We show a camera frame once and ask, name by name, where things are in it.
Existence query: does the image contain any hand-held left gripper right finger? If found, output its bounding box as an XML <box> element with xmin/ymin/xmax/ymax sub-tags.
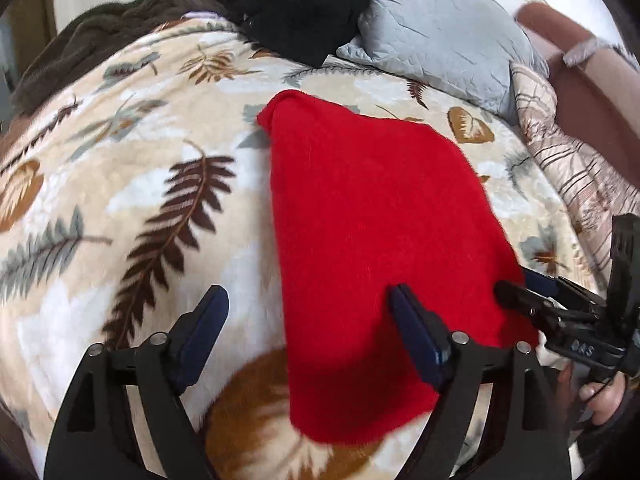
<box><xmin>389</xmin><ymin>284</ymin><xmax>573</xmax><ymax>480</ymax></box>

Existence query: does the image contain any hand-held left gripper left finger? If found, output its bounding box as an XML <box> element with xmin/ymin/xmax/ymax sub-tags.
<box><xmin>44</xmin><ymin>285</ymin><xmax>230</xmax><ymax>480</ymax></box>

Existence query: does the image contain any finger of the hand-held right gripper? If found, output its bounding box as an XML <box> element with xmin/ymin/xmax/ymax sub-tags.
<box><xmin>522</xmin><ymin>266</ymin><xmax>608</xmax><ymax>311</ymax></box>
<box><xmin>494</xmin><ymin>280</ymin><xmax>566</xmax><ymax>332</ymax></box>

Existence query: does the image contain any red and blue knit sweater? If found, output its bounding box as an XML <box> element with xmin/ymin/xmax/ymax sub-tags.
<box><xmin>256</xmin><ymin>89</ymin><xmax>541</xmax><ymax>446</ymax></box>

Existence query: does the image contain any person's right hand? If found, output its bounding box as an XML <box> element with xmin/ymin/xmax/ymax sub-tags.
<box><xmin>557</xmin><ymin>365</ymin><xmax>628</xmax><ymax>427</ymax></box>

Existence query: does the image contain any striped patterned pillow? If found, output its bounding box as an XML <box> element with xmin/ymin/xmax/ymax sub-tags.
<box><xmin>510</xmin><ymin>60</ymin><xmax>640</xmax><ymax>291</ymax></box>

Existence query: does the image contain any leaf print fleece blanket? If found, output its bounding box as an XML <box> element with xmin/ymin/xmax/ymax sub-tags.
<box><xmin>0</xmin><ymin>15</ymin><xmax>621</xmax><ymax>480</ymax></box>

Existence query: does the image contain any brown padded headboard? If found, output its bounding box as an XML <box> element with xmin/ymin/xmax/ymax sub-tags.
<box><xmin>515</xmin><ymin>2</ymin><xmax>640</xmax><ymax>211</ymax></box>

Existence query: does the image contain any grey quilted pillow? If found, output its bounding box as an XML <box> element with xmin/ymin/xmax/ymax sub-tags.
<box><xmin>336</xmin><ymin>0</ymin><xmax>551</xmax><ymax>123</ymax></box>

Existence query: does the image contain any brown fuzzy blanket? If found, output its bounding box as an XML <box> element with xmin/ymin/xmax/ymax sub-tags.
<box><xmin>10</xmin><ymin>0</ymin><xmax>241</xmax><ymax>116</ymax></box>

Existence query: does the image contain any black garment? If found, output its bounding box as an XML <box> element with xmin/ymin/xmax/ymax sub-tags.
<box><xmin>220</xmin><ymin>0</ymin><xmax>376</xmax><ymax>68</ymax></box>

